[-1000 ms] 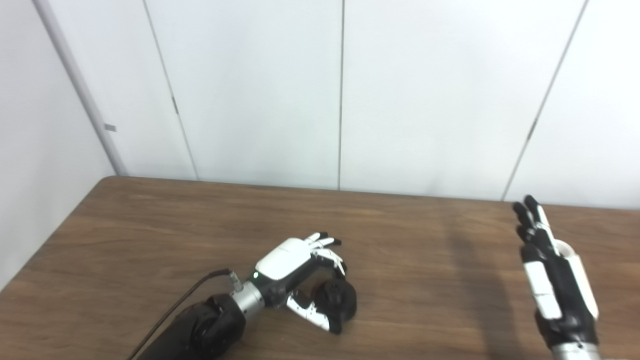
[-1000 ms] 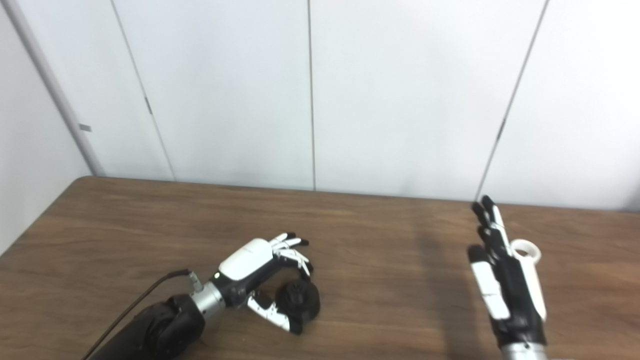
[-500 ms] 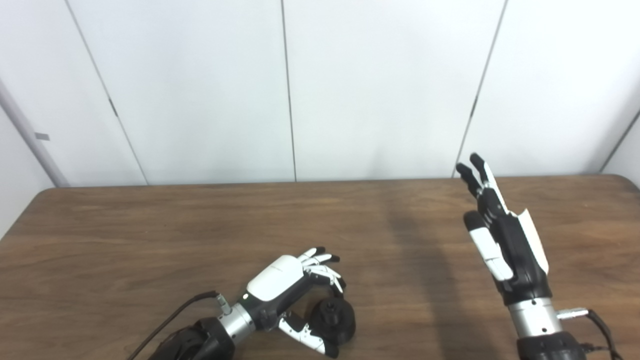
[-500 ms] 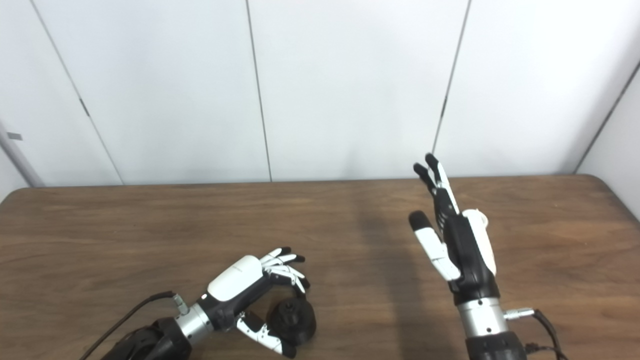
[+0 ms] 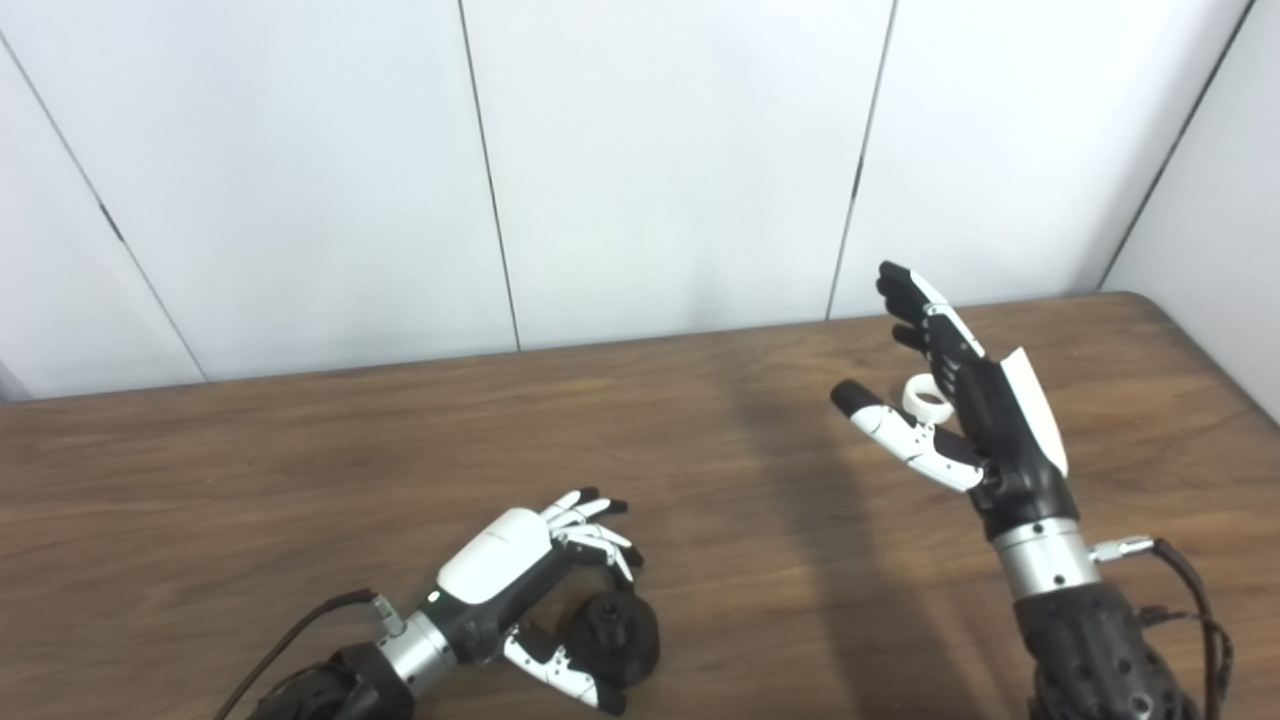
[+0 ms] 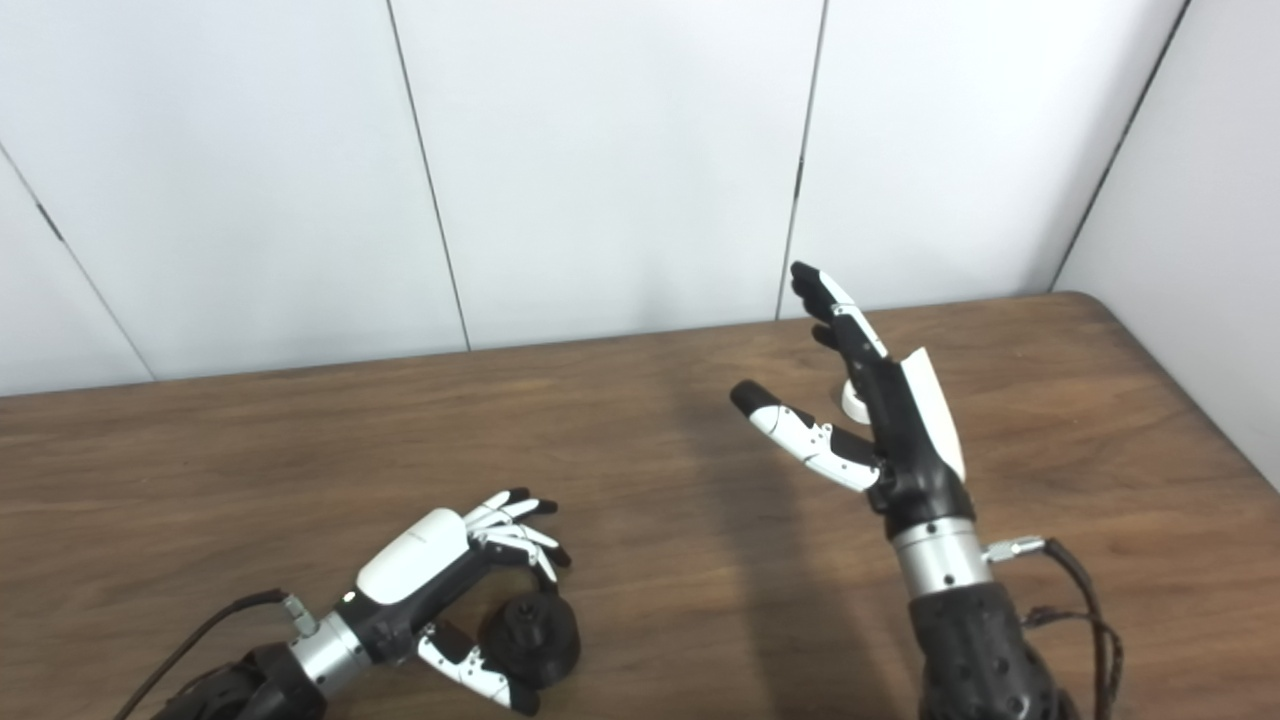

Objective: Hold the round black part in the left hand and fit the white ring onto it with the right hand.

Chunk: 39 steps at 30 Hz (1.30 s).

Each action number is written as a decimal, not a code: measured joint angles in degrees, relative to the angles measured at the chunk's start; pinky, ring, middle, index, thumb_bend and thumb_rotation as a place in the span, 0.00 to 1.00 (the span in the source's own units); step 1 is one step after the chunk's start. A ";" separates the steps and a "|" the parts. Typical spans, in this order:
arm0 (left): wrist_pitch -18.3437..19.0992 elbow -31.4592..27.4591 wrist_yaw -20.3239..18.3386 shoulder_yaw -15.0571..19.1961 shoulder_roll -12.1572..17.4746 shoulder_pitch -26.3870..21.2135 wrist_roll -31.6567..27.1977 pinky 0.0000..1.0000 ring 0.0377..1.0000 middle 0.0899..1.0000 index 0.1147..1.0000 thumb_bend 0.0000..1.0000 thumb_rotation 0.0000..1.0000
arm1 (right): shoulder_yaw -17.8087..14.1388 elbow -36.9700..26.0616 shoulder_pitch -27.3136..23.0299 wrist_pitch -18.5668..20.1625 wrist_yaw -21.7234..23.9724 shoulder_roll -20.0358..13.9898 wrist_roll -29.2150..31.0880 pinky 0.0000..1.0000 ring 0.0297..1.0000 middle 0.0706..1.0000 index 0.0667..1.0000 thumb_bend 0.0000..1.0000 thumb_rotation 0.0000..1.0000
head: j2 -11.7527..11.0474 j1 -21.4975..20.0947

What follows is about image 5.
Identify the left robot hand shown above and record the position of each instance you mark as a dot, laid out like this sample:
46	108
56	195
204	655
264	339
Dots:
495	555

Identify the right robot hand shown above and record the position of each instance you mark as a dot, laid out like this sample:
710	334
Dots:
1010	440

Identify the round black part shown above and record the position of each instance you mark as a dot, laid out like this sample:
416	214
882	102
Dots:
630	640

